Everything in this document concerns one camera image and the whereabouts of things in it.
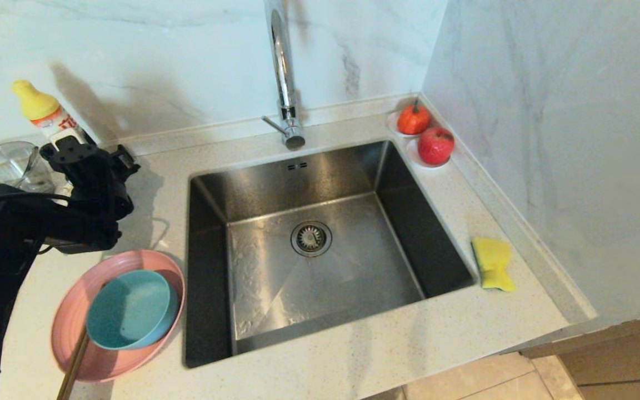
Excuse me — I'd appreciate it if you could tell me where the yellow-capped dish soap bottle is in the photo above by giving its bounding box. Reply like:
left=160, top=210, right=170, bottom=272
left=11, top=79, right=97, bottom=148

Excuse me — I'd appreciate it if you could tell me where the yellow green sponge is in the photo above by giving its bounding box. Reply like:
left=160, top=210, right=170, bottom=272
left=471, top=237, right=517, bottom=292

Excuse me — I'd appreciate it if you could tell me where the metal sink drain strainer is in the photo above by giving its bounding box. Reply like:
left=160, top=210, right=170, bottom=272
left=291, top=221, right=333, bottom=258

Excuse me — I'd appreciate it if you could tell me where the stainless steel sink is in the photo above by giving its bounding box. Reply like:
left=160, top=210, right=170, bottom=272
left=184, top=139, right=479, bottom=369

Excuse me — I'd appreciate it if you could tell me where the clear glass bowl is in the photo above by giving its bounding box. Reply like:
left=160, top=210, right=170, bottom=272
left=0, top=141, right=57, bottom=194

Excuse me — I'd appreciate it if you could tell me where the pink plate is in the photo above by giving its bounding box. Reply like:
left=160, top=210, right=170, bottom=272
left=51, top=249, right=186, bottom=383

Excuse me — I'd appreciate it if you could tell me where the teal bowl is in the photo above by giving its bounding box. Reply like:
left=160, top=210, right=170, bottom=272
left=86, top=269, right=179, bottom=351

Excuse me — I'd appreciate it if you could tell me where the wooden chopstick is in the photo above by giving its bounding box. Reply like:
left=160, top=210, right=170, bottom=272
left=56, top=328, right=90, bottom=400

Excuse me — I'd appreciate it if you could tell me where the chrome faucet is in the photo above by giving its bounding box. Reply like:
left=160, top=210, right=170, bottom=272
left=262, top=0, right=307, bottom=151

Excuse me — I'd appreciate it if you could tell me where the small white dish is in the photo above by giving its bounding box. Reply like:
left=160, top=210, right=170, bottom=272
left=406, top=138, right=453, bottom=169
left=387, top=110, right=432, bottom=138

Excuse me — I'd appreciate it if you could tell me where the orange red tomato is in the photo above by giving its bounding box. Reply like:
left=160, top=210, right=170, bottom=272
left=397, top=99, right=431, bottom=136

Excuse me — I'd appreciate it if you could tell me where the red apple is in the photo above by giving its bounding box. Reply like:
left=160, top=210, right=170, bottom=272
left=417, top=126, right=456, bottom=166

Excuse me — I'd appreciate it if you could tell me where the light wooden cabinet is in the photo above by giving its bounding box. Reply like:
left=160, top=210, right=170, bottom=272
left=520, top=308, right=640, bottom=400

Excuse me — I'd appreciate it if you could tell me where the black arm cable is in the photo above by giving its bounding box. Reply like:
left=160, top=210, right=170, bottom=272
left=0, top=192, right=72, bottom=211

